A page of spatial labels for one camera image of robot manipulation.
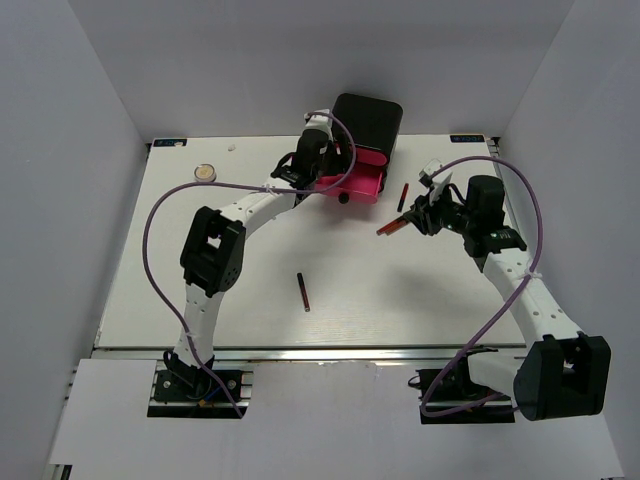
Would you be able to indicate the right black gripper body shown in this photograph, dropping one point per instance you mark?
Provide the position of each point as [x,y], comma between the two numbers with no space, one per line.
[449,216]

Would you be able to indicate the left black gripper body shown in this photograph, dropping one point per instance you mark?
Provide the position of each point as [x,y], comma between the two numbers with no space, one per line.
[320,171]

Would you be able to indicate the round gold powder compact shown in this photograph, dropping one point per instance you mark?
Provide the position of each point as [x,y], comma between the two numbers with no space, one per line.
[205,173]

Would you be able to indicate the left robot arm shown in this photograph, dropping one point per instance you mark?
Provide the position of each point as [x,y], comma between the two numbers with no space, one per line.
[213,253]

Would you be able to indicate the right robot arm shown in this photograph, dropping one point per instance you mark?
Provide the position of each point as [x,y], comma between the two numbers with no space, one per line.
[565,371]

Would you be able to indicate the black drawer cabinet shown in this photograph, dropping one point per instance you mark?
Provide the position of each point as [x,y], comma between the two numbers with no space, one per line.
[373,123]

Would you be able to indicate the right blue table sticker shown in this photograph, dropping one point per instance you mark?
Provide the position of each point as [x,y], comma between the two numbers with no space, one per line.
[467,138]

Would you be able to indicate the blue table sticker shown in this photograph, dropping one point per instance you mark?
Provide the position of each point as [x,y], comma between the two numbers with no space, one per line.
[169,142]
[467,138]

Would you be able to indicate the dark red lip gloss tube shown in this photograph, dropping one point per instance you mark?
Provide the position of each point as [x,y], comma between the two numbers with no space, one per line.
[303,291]

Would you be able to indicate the left blue table sticker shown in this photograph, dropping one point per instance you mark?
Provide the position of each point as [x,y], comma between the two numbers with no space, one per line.
[169,142]

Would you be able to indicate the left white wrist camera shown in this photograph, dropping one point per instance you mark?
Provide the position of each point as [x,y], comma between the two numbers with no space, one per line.
[320,121]

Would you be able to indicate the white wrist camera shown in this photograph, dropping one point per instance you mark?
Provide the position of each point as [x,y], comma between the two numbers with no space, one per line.
[320,121]
[430,177]

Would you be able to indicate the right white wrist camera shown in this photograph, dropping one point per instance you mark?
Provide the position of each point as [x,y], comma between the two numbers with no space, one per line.
[430,177]

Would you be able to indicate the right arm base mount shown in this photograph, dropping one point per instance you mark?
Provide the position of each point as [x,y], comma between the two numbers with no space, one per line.
[456,390]

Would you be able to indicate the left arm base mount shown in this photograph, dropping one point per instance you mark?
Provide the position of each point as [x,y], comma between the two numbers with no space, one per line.
[173,398]

